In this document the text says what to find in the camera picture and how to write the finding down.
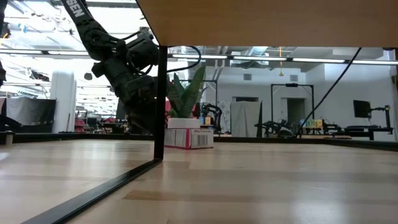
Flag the white pillar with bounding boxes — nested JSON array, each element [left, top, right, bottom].
[[50, 70, 77, 134]]

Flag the white ceiling light strip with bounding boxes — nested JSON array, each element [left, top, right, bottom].
[[47, 50, 90, 57], [292, 57, 346, 64], [233, 55, 288, 62], [0, 49, 43, 55], [172, 54, 228, 60], [349, 59, 398, 66]]

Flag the black ceiling device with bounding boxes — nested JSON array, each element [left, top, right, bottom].
[[0, 21, 10, 40]]

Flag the small black mounted monitor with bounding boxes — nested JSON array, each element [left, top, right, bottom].
[[353, 100, 373, 119]]

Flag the dark grey partition screen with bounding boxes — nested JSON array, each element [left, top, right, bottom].
[[5, 97, 57, 134]]

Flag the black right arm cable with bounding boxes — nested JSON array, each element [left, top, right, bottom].
[[294, 47, 363, 138]]

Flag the red Froot Loops box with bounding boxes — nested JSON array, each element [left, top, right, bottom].
[[164, 127, 215, 150]]

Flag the black rectangular stand frame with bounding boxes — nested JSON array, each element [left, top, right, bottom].
[[270, 83, 315, 138]]

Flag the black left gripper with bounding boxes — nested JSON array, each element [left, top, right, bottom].
[[92, 57, 155, 134]]

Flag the red background object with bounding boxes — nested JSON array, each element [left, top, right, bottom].
[[73, 110, 87, 134]]

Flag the black desk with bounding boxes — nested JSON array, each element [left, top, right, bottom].
[[345, 125, 394, 141]]

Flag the wooden shelf on black posts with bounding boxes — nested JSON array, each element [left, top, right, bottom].
[[20, 0, 398, 224]]

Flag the green plant in white pot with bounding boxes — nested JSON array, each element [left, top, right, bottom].
[[167, 64, 207, 130]]

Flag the red background panel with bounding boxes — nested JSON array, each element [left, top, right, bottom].
[[164, 98, 202, 119]]

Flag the black aluminium table frame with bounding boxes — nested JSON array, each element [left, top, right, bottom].
[[12, 132, 398, 152]]

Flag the grey covered cabinet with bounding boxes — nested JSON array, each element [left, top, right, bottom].
[[230, 100, 262, 138]]

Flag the colourful background boxes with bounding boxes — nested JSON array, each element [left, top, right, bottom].
[[300, 119, 324, 128]]

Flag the yellow hanging cord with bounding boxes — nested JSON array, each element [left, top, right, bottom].
[[277, 46, 285, 77]]

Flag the white patterned board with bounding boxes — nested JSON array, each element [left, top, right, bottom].
[[221, 100, 233, 134]]

